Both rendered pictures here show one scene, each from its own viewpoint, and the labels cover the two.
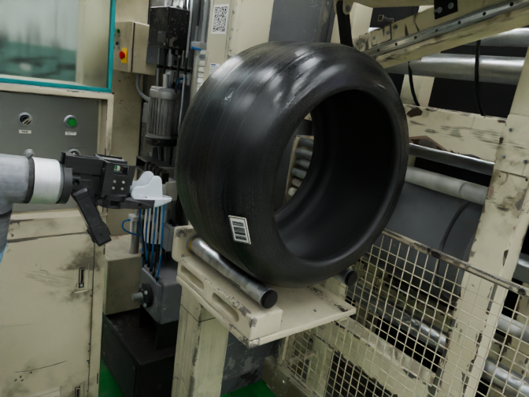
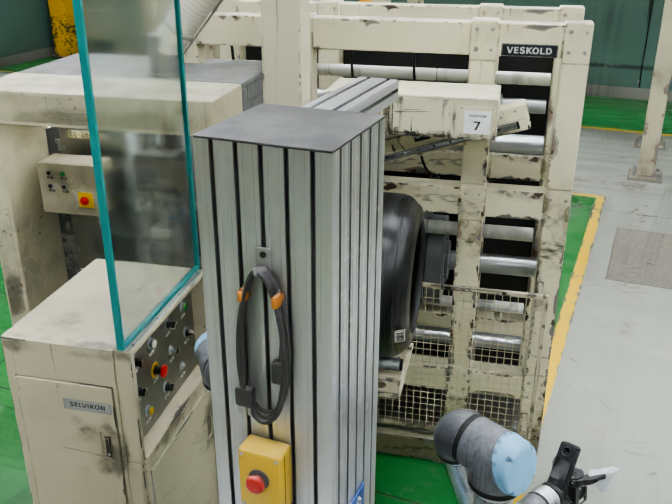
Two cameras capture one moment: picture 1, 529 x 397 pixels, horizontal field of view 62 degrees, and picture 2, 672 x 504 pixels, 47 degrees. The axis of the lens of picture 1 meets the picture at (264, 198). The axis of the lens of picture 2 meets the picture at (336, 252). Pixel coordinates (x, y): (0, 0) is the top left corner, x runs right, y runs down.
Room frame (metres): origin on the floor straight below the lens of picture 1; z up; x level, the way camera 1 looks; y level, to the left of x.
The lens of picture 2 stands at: (-0.82, 1.56, 2.36)
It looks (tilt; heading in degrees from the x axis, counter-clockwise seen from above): 24 degrees down; 323
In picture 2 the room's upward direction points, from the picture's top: straight up
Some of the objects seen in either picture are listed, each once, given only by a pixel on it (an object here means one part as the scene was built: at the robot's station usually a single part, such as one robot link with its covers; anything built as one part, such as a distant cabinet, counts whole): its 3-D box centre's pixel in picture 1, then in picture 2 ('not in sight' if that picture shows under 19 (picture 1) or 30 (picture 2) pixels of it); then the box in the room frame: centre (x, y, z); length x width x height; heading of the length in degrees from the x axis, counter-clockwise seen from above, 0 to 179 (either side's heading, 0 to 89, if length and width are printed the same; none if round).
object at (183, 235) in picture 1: (234, 237); not in sight; (1.26, 0.07, 0.90); 0.40 x 0.03 x 0.10; 130
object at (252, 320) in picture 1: (224, 291); (352, 374); (1.03, 0.07, 0.84); 0.36 x 0.09 x 0.06; 40
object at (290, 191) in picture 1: (320, 182); not in sight; (1.53, -0.19, 1.05); 0.20 x 0.15 x 0.30; 40
